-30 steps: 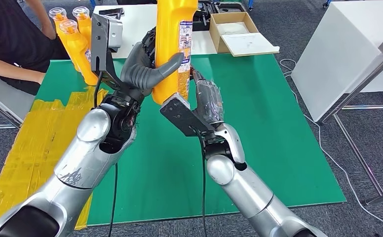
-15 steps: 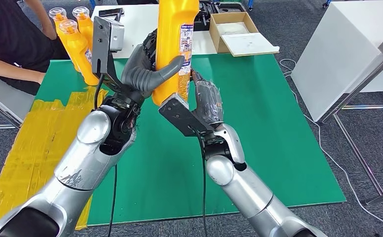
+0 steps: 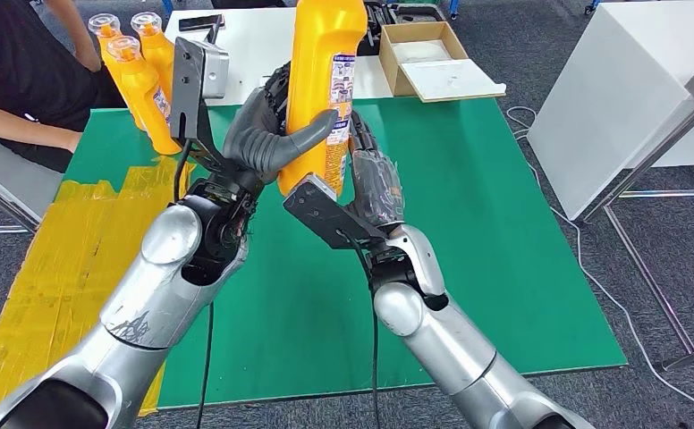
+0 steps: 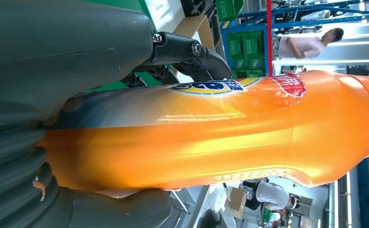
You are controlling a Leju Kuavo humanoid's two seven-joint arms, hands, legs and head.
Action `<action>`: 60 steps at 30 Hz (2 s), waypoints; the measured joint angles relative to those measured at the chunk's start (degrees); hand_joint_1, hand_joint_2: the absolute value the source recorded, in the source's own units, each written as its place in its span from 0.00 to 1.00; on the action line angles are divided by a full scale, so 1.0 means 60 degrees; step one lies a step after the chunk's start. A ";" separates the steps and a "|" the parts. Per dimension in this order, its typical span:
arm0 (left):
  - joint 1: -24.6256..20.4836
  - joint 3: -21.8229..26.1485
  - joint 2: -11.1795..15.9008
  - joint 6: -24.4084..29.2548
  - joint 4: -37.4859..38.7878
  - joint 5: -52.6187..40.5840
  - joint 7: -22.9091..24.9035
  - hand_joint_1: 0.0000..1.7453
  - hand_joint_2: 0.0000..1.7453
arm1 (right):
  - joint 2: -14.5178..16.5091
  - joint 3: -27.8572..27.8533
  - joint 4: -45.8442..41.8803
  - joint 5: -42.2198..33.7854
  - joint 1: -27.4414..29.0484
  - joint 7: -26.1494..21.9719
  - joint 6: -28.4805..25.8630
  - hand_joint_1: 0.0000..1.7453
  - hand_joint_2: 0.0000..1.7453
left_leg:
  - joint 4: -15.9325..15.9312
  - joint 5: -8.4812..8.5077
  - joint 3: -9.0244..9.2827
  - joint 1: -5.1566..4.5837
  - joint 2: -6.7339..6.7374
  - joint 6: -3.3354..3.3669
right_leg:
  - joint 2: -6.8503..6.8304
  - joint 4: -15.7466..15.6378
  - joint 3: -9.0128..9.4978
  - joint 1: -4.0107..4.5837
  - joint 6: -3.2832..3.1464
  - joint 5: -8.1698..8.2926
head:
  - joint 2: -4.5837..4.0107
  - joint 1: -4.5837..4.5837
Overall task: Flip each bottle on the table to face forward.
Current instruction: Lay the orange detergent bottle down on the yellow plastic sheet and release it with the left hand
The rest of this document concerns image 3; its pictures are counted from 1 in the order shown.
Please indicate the white box lid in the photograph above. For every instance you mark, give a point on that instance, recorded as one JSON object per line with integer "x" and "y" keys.
{"x": 453, "y": 80}

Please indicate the black chair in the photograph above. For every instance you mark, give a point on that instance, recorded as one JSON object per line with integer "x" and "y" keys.
{"x": 246, "y": 3}

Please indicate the brown cardboard box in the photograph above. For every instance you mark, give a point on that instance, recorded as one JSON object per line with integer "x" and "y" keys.
{"x": 391, "y": 68}

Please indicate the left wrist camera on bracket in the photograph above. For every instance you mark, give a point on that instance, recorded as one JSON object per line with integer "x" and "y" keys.
{"x": 187, "y": 89}

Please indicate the large white table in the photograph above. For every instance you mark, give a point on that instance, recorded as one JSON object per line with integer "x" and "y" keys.
{"x": 619, "y": 89}

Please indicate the orange plastic bottle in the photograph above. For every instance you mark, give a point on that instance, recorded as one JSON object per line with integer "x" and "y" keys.
{"x": 157, "y": 53}
{"x": 104, "y": 41}
{"x": 142, "y": 100}
{"x": 317, "y": 71}

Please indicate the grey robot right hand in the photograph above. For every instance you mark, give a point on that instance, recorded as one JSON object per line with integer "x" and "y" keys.
{"x": 379, "y": 189}

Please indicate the black smartphone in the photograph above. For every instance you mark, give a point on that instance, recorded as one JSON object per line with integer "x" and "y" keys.
{"x": 196, "y": 22}

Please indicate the grey side table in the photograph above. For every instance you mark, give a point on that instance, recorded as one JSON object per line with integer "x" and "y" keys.
{"x": 3, "y": 183}

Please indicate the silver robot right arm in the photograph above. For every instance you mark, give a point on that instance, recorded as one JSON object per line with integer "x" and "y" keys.
{"x": 453, "y": 355}

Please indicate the white foam insert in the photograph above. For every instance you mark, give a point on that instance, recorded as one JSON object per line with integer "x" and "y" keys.
{"x": 423, "y": 52}

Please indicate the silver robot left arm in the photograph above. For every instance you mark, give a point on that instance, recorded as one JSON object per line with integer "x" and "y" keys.
{"x": 145, "y": 314}

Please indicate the person's right forearm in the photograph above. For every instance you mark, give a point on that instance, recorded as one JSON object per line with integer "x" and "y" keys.
{"x": 21, "y": 127}

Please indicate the black tool case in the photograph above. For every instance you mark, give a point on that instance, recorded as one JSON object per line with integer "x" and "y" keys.
{"x": 376, "y": 23}

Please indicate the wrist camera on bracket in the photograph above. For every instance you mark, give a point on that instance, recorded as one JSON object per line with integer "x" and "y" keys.
{"x": 187, "y": 89}
{"x": 323, "y": 213}

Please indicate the person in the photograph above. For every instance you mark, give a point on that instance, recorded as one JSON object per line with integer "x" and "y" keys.
{"x": 21, "y": 65}

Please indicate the yellow plastic sheet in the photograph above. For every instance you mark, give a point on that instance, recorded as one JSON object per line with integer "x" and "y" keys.
{"x": 56, "y": 266}

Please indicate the person's left forearm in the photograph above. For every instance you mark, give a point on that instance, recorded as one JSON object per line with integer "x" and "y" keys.
{"x": 68, "y": 26}

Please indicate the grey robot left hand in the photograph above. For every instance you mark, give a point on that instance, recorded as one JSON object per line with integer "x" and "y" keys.
{"x": 258, "y": 148}

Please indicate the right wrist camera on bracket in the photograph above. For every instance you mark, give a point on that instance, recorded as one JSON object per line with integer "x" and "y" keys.
{"x": 323, "y": 213}

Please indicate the green table mat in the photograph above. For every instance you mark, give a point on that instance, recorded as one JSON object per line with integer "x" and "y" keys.
{"x": 471, "y": 207}

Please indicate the person's left hand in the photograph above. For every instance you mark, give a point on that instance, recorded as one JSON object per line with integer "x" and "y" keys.
{"x": 90, "y": 62}

